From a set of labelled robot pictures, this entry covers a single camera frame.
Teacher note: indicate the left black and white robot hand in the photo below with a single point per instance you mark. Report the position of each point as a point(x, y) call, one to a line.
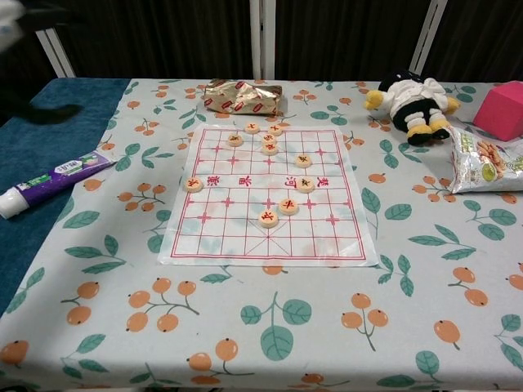
point(28, 110)

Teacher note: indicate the round wooden chess piece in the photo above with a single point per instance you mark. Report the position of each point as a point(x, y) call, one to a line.
point(193, 185)
point(289, 206)
point(268, 138)
point(269, 148)
point(302, 160)
point(275, 130)
point(268, 219)
point(305, 184)
point(235, 140)
point(252, 127)

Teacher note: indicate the white paper chess board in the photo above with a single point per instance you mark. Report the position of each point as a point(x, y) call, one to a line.
point(229, 241)

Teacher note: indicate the dark blue table cloth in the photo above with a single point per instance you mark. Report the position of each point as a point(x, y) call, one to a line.
point(37, 163)

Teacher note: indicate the purple white toothpaste tube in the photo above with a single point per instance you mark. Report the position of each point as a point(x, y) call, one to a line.
point(53, 183)

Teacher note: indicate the gold foil snack pack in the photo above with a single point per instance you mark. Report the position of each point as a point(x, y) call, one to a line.
point(241, 98)

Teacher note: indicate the floral orange fruit tablecloth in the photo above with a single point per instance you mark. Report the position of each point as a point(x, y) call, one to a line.
point(286, 306)

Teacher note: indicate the black white plush doll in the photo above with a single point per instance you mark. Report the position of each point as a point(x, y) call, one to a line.
point(412, 104)

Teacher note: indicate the silver nut snack bag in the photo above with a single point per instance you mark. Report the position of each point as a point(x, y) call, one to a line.
point(486, 163)

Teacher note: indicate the pink foam block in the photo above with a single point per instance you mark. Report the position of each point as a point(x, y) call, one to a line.
point(500, 110)

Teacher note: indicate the white partition post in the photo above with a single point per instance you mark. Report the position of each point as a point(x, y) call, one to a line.
point(261, 41)
point(429, 36)
point(57, 55)

